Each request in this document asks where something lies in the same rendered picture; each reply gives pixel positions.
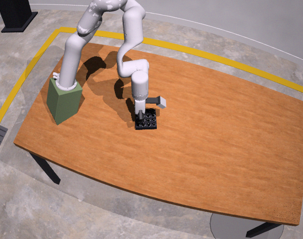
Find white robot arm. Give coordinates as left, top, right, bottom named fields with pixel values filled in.
left=53, top=0, right=166, bottom=109

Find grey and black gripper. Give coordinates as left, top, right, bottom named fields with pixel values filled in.
left=134, top=97, right=148, bottom=122

